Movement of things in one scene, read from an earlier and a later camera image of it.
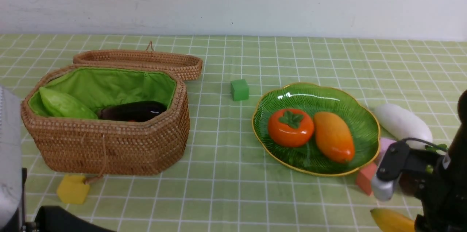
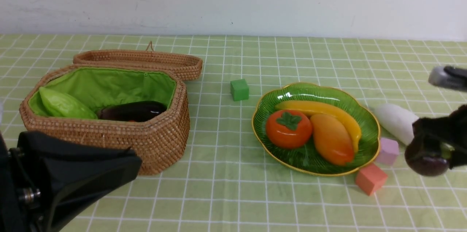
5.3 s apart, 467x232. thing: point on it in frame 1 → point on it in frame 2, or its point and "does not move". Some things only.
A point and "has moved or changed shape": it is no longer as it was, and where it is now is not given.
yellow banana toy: [388, 221] → [312, 108]
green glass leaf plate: [313, 99] does not move
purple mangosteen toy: [408, 184] has moved or changed shape
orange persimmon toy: [290, 127] does not move
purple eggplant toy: [131, 111] does not move
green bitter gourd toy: [56, 104] does not move
